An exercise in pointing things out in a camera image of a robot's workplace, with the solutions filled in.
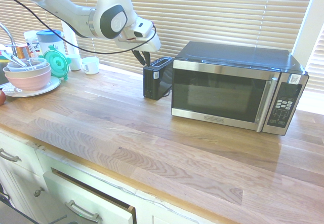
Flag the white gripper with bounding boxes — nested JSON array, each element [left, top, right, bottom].
[[114, 30, 162, 67]]

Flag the black two-slot toaster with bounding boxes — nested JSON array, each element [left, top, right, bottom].
[[142, 56, 176, 101]]

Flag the white mug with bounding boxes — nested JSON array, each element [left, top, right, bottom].
[[80, 56, 100, 76]]

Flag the small white cup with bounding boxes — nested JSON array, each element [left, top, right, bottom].
[[66, 54, 82, 71]]

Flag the green plastic container lid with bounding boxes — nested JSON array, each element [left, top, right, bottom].
[[42, 45, 72, 82]]

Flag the wide beige window blinds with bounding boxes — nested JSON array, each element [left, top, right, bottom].
[[64, 0, 317, 79]]

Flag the stainless steel black microwave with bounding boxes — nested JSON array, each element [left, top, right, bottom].
[[170, 41, 310, 136]]

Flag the white dinner plate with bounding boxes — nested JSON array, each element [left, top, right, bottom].
[[2, 76, 62, 98]]

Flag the clear pitcher with blue lid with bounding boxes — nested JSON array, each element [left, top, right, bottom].
[[36, 29, 64, 57]]

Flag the beige bowl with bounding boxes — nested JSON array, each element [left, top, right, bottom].
[[3, 62, 52, 79]]

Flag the clear plastic container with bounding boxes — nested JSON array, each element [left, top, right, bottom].
[[7, 57, 48, 72]]

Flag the white wipes canister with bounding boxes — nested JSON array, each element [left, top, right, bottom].
[[23, 30, 43, 59]]

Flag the clear plastic spoon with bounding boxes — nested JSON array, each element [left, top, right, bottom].
[[24, 39, 33, 67]]

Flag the pink bowl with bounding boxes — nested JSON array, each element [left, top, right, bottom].
[[4, 67, 53, 92]]

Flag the orange box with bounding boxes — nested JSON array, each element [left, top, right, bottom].
[[15, 44, 32, 60]]

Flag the narrow beige window blinds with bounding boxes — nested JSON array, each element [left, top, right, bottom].
[[304, 23, 324, 95], [0, 0, 63, 48]]

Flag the chrome sink faucet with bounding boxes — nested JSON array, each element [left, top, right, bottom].
[[0, 23, 18, 58]]

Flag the white open drawer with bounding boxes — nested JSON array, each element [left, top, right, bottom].
[[43, 169, 137, 224]]

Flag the silver cabinet knob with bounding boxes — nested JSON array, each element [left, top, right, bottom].
[[33, 186, 46, 198]]

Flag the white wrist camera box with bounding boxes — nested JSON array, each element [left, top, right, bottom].
[[133, 18, 154, 39]]

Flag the silver drawer bar handle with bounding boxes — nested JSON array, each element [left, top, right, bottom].
[[64, 199, 102, 223], [0, 148, 21, 163]]

